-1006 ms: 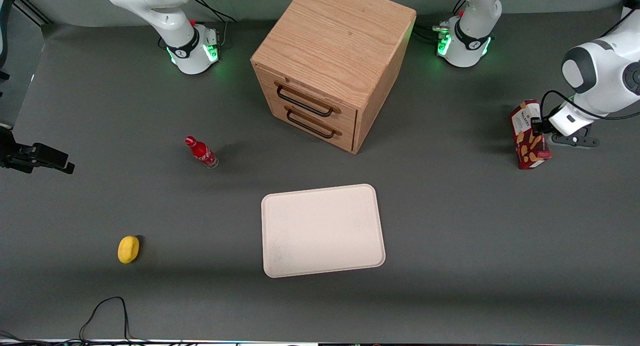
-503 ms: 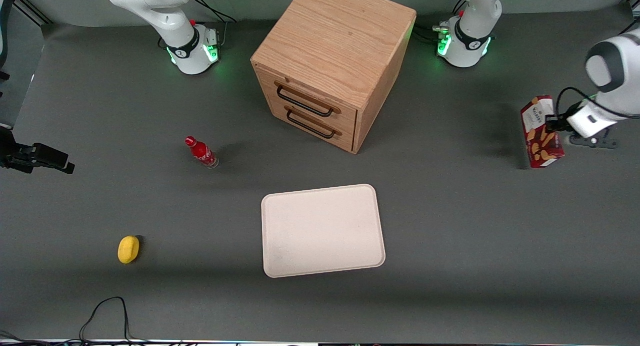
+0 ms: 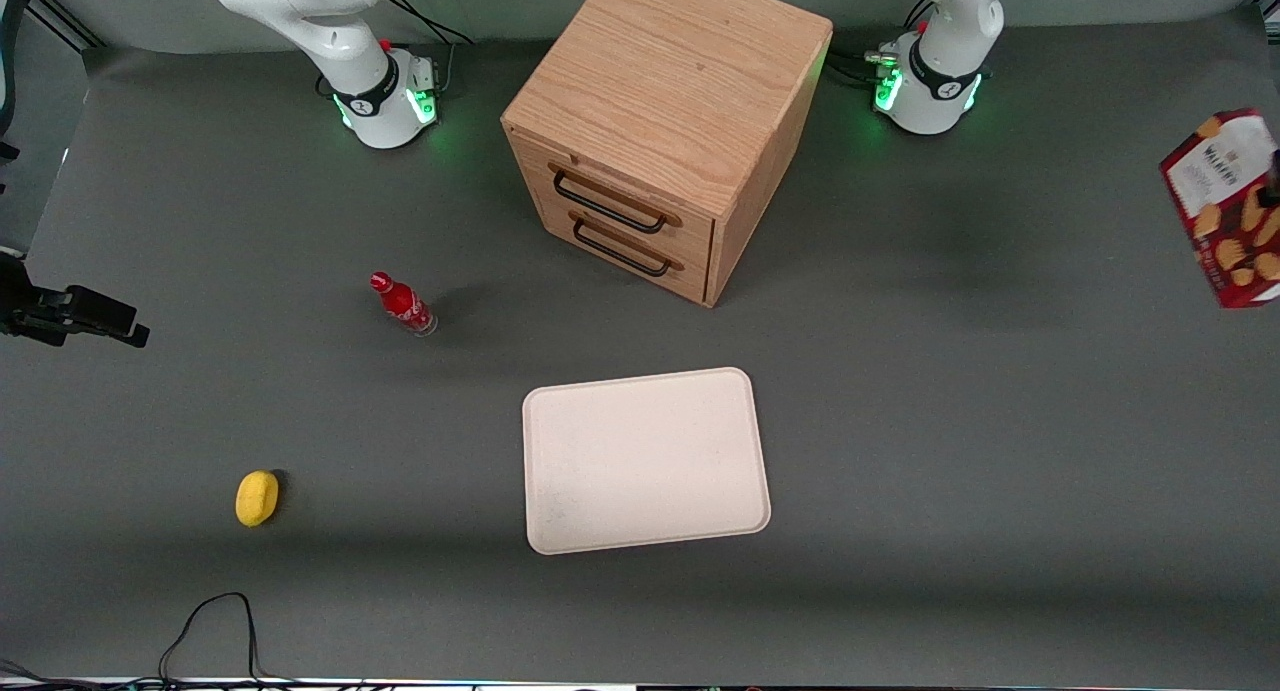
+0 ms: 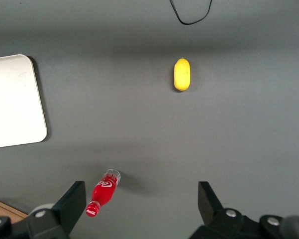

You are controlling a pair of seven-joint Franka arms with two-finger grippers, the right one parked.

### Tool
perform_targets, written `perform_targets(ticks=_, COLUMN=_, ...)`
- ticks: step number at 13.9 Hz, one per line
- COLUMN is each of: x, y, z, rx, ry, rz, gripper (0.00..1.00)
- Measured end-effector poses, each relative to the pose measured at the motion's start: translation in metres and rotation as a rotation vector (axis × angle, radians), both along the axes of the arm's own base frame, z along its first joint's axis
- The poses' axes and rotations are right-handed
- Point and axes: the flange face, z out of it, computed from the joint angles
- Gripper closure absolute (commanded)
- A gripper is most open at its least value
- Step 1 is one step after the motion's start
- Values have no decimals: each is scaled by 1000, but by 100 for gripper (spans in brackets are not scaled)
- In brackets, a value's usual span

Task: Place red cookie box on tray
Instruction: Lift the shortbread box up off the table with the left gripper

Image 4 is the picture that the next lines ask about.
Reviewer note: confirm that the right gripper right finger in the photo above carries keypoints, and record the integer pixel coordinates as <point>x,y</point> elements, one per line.
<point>214,211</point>

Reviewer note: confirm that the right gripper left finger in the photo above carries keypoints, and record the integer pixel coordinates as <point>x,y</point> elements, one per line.
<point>64,209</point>

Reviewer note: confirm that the cream plastic tray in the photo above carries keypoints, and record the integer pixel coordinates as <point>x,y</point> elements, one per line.
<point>15,102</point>

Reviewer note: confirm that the red cola bottle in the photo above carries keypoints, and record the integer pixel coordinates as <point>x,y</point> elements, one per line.
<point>104,193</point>

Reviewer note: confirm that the wooden drawer cabinet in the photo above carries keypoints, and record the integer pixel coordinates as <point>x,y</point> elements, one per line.
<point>2,209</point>

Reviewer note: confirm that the grey table mat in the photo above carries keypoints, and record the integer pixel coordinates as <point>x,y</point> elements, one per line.
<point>139,124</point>

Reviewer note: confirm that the yellow lemon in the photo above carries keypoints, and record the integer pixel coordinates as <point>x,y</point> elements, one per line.
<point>182,74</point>

